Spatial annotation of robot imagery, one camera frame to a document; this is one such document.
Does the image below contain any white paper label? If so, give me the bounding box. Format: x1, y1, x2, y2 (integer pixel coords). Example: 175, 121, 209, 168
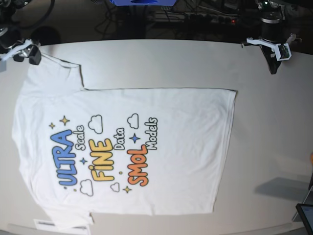
34, 219, 91, 235

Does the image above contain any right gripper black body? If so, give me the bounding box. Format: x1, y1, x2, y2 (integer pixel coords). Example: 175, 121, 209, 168
13, 45, 42, 65

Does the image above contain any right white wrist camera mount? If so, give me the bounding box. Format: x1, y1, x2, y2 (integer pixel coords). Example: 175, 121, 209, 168
0, 39, 40, 72

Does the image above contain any power strip with red light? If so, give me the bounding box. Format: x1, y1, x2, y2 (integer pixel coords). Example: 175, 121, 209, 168
147, 11, 238, 25

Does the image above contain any white printed T-shirt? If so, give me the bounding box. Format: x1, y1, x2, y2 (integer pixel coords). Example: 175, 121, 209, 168
12, 55, 236, 227

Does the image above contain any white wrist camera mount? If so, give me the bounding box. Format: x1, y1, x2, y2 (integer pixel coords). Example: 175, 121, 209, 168
0, 39, 40, 72
241, 33, 302, 61

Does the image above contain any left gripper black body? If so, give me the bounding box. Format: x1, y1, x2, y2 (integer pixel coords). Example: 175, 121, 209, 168
260, 45, 282, 74

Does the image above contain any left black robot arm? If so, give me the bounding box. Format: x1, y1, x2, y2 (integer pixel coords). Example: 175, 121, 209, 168
256, 0, 291, 75

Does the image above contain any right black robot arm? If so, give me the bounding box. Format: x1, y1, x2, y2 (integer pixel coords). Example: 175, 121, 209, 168
0, 0, 55, 65

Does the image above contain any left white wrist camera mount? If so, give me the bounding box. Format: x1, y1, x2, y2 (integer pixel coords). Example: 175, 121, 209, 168
241, 33, 302, 61

